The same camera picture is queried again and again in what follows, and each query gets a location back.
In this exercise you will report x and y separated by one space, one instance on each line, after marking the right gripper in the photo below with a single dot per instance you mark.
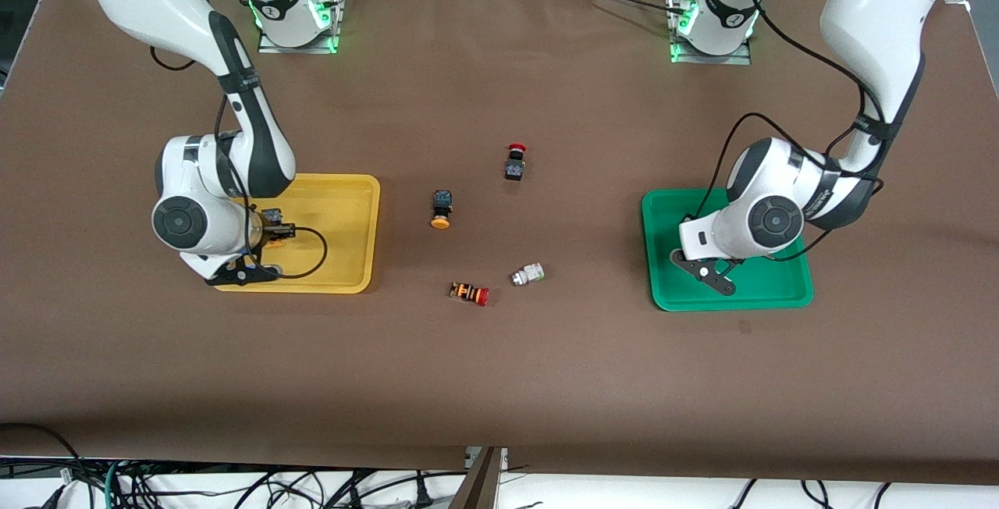
271 233

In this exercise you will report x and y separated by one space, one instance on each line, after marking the red mushroom button black body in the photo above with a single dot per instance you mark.
514 165

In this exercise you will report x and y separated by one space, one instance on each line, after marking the red button orange striped body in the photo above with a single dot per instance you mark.
468 292

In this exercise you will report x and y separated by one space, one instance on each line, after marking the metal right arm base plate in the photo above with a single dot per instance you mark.
300 48

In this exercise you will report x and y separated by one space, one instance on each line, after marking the white metal bracket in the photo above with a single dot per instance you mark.
471 456

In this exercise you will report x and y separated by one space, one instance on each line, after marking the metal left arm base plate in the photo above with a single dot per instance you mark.
710 58

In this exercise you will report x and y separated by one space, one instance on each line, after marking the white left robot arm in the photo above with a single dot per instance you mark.
773 220

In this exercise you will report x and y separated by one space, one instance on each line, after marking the yellow mushroom push button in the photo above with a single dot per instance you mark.
441 208
271 218

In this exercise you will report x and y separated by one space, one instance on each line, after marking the green plastic tray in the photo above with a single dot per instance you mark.
773 282

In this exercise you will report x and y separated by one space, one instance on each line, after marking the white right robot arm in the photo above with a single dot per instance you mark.
187 220

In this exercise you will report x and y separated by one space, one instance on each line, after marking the brown table cover mat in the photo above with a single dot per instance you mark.
499 384

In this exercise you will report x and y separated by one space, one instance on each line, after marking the green button white body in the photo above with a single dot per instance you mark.
528 274

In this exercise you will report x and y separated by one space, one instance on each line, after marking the brown wooden beam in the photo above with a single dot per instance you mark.
478 485

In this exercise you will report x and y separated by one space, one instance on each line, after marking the yellow plastic tray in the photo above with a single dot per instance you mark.
343 212

